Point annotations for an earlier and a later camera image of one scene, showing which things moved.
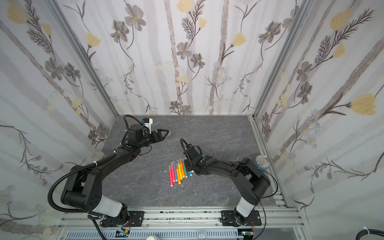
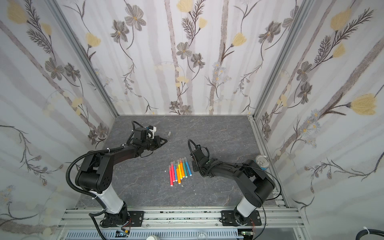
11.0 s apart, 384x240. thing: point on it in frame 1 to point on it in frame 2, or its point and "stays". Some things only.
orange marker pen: x=182 y=170 stays
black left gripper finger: x=159 y=136 to x=162 y=141
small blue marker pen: x=175 y=172 stays
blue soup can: x=262 y=162 stays
